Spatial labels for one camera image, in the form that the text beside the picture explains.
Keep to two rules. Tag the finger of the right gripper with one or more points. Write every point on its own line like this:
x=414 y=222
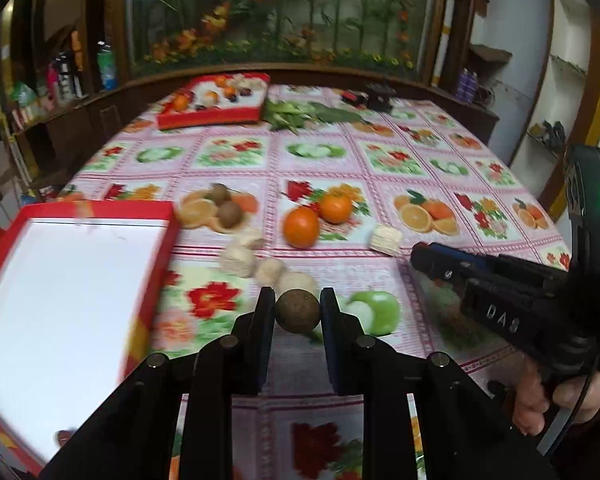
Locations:
x=419 y=262
x=442 y=258

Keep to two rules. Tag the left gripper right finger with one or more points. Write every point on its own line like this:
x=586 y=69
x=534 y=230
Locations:
x=412 y=405

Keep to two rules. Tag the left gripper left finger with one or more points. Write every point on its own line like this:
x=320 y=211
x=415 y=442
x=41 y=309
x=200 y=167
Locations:
x=167 y=405

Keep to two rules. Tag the beige chunk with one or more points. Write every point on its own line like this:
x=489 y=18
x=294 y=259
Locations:
x=269 y=271
x=385 y=239
x=238 y=260
x=251 y=238

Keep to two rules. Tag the orange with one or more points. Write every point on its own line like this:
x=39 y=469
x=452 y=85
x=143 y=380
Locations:
x=180 y=103
x=335 y=208
x=301 y=227

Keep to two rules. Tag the brown kiwi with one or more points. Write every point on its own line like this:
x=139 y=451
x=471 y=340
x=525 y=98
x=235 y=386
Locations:
x=297 y=311

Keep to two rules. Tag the round brown cake piece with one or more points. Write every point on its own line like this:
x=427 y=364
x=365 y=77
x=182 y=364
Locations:
x=296 y=280

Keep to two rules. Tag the right hand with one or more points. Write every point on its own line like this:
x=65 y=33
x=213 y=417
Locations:
x=532 y=401

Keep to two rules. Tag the floral fruit tablecloth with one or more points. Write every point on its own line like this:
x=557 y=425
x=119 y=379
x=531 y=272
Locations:
x=415 y=168

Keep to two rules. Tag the near red tray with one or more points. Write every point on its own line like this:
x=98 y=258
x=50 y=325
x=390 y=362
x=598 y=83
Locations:
x=79 y=283

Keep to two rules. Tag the red tray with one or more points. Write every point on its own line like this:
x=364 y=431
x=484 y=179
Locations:
x=79 y=283
x=222 y=99

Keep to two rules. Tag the black box on table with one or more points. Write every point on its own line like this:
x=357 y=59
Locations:
x=379 y=97

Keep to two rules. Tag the red black device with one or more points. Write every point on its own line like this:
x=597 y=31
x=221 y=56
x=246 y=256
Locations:
x=352 y=98

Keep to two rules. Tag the green leafy vegetables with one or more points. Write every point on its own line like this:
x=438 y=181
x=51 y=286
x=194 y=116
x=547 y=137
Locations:
x=293 y=116

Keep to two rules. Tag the far red tray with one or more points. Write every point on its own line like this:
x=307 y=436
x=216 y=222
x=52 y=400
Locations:
x=222 y=99

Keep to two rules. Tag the green plastic bottle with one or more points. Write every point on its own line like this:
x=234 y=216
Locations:
x=107 y=66

